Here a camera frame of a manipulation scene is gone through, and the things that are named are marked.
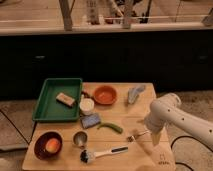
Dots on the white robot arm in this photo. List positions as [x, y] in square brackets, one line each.
[167, 109]

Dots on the orange bowl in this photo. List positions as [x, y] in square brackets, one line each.
[105, 95]

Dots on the grey crumpled cloth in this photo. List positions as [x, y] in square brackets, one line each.
[134, 92]

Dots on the white cup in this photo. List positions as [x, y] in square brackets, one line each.
[86, 106]

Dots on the blue sponge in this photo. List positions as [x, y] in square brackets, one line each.
[90, 120]

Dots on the green bean pod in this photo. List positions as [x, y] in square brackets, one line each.
[112, 126]

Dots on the tan sponge block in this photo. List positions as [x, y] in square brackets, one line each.
[65, 99]

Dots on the small metal cup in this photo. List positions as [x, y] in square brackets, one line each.
[80, 139]

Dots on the green plastic tray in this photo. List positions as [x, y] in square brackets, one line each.
[49, 109]

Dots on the orange fruit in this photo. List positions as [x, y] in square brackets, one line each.
[52, 145]

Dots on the dark red bowl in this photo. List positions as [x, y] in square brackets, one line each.
[39, 148]

